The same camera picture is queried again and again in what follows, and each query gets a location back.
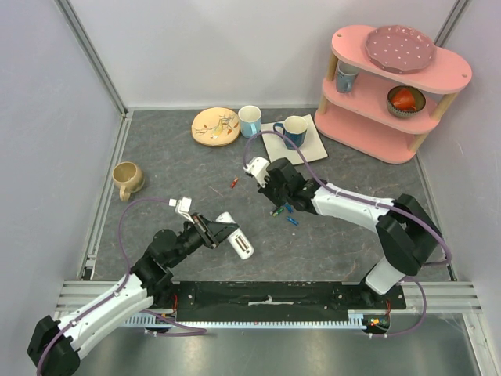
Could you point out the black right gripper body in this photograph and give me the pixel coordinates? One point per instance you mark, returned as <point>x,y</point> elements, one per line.
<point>275,192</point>

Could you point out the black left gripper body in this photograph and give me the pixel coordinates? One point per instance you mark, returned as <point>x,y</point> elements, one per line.
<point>203,230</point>

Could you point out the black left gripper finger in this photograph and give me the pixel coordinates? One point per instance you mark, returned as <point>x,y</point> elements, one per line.
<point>223,225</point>
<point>221,236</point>

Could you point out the white remote control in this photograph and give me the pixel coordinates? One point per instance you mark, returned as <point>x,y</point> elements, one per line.
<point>237,238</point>

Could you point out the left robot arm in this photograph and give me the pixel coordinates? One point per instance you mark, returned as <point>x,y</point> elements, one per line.
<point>58,346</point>

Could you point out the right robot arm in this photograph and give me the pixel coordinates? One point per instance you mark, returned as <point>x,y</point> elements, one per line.
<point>406,233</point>

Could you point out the blue battery lower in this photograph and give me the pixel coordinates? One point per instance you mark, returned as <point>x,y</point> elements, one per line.
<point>292,221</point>

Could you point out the dark blue mug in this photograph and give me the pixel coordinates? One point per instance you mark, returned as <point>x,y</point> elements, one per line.
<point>294,128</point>

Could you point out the light blue mug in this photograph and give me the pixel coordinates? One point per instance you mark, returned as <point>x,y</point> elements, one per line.
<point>250,120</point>

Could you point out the beige mug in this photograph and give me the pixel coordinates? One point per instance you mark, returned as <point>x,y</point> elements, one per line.
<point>128,178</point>

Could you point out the beige floral plate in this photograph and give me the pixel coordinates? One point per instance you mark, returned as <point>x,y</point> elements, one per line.
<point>216,126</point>

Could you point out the blue grey mug on shelf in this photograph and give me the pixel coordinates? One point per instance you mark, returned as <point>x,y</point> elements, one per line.
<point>345,77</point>

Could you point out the pink three-tier shelf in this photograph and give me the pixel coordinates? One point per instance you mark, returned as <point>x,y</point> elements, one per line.
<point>386,89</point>

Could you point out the dark patterned bowl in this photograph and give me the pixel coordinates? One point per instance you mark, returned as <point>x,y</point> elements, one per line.
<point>418,96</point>

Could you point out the red cup in bowl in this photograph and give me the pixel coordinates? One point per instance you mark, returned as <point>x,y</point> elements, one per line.
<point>404,100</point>

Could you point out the purple dotted plate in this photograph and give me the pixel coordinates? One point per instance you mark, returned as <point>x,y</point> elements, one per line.
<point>399,49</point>

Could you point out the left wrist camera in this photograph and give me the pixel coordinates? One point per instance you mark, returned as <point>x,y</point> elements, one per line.
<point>182,207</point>

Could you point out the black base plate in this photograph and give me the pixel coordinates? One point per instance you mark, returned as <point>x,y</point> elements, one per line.
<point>208,294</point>

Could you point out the slotted cable duct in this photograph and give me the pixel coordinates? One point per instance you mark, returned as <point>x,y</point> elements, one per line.
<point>350,321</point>

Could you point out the aluminium frame rail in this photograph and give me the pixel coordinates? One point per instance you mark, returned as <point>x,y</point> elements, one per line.
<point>69,13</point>

